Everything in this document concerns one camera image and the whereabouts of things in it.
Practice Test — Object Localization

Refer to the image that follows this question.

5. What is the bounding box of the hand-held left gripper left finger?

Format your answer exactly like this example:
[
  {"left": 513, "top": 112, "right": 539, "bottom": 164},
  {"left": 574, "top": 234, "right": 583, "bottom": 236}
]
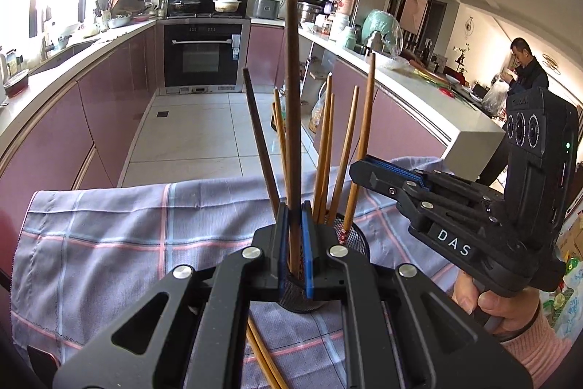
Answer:
[{"left": 52, "top": 202, "right": 290, "bottom": 389}]

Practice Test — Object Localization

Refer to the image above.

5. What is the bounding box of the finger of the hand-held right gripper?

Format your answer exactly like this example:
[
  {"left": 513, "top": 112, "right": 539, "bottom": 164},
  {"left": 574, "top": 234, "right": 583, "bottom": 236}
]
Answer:
[
  {"left": 350, "top": 160, "right": 500, "bottom": 231},
  {"left": 364, "top": 156, "right": 505, "bottom": 204}
]

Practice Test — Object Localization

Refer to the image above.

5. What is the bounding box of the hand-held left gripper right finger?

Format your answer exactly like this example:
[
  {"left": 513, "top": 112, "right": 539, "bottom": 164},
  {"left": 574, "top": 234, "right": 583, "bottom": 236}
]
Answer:
[{"left": 300, "top": 201, "right": 533, "bottom": 389}]

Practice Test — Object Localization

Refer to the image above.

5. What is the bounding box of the black mesh utensil holder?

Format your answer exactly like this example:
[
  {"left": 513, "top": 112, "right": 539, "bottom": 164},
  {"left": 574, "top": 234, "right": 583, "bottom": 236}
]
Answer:
[{"left": 275, "top": 211, "right": 372, "bottom": 314}]

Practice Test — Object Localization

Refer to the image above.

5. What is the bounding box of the bunch of wooden chopsticks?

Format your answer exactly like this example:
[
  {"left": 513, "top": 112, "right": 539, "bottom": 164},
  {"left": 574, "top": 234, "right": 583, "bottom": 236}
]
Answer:
[{"left": 242, "top": 53, "right": 377, "bottom": 235}]

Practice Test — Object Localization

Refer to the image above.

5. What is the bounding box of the dark brown wooden chopstick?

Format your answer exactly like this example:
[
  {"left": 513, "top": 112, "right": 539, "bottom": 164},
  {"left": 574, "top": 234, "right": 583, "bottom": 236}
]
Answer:
[{"left": 283, "top": 0, "right": 304, "bottom": 278}]

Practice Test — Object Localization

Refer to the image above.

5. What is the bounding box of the person's right forearm pink sleeve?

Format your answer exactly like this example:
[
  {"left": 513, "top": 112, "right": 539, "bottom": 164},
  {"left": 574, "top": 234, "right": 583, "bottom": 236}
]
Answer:
[{"left": 498, "top": 302, "right": 577, "bottom": 389}]

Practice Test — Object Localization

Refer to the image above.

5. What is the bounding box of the person's right hand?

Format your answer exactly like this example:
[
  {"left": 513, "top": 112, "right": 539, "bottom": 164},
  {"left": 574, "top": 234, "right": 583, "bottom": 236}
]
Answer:
[{"left": 451, "top": 271, "right": 540, "bottom": 342}]

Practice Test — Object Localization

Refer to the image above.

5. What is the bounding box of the pink island base cabinet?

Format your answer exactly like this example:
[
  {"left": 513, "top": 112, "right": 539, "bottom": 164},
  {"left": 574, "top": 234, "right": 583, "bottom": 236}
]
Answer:
[{"left": 334, "top": 56, "right": 449, "bottom": 173}]

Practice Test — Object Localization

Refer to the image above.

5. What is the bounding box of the cardboard box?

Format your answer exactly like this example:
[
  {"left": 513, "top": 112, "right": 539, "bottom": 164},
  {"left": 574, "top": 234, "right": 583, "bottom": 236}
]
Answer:
[{"left": 558, "top": 213, "right": 583, "bottom": 262}]

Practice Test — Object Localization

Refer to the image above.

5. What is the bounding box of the bagged oil bottle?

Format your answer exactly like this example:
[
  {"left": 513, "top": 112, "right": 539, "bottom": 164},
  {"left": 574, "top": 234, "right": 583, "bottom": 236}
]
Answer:
[{"left": 309, "top": 90, "right": 329, "bottom": 133}]

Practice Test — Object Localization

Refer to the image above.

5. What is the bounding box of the clear plastic bag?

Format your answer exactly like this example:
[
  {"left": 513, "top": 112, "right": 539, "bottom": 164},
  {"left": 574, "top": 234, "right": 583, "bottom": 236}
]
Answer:
[{"left": 482, "top": 80, "right": 508, "bottom": 116}]

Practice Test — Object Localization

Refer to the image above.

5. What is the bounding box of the green printed plastic bag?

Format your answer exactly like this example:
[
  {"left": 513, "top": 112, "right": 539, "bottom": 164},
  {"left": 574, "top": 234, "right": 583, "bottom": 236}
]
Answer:
[{"left": 549, "top": 261, "right": 583, "bottom": 330}]

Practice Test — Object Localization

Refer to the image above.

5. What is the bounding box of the light wooden chopstick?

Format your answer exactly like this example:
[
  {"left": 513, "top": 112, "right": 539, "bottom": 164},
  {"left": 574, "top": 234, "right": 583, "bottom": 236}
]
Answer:
[
  {"left": 246, "top": 325, "right": 279, "bottom": 389},
  {"left": 247, "top": 312, "right": 291, "bottom": 389}
]

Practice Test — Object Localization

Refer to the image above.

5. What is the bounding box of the mint green appliance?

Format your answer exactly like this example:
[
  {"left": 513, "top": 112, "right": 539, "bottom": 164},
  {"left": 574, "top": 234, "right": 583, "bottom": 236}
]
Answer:
[{"left": 362, "top": 9, "right": 404, "bottom": 57}]

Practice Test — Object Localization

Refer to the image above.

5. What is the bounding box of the narrow pink base cabinet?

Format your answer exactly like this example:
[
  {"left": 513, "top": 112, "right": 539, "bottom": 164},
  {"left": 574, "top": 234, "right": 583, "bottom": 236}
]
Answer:
[{"left": 248, "top": 22, "right": 287, "bottom": 88}]

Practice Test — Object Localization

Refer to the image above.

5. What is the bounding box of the grey checked table cloth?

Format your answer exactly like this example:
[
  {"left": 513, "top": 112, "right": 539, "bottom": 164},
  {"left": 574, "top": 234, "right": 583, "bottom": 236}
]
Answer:
[{"left": 10, "top": 156, "right": 456, "bottom": 389}]

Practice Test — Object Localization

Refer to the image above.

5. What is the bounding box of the steel stockpot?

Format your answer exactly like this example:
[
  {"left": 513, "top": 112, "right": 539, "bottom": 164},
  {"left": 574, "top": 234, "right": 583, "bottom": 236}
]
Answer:
[{"left": 297, "top": 1, "right": 323, "bottom": 24}]

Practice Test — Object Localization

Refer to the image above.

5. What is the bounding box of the black built-in oven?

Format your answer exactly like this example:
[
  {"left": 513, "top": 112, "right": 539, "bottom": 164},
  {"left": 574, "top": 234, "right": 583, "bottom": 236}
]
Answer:
[{"left": 163, "top": 22, "right": 250, "bottom": 91}]

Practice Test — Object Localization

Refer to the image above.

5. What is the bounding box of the silver rice cooker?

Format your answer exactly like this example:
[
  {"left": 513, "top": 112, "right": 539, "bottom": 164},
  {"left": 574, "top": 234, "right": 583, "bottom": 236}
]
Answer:
[{"left": 253, "top": 0, "right": 281, "bottom": 19}]

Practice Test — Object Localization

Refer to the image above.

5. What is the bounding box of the long pink base cabinet run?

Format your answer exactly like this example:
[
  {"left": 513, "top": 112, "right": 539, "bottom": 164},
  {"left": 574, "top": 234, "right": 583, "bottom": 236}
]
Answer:
[{"left": 0, "top": 22, "right": 158, "bottom": 244}]

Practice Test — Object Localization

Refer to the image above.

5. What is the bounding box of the dark red bowl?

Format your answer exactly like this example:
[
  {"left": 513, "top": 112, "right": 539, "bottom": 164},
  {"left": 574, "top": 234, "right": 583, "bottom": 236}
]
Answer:
[{"left": 4, "top": 70, "right": 30, "bottom": 98}]

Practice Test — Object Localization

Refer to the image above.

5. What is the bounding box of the framed wall picture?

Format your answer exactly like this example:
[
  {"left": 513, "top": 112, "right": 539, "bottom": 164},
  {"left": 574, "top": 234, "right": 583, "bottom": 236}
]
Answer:
[{"left": 403, "top": 0, "right": 430, "bottom": 35}]

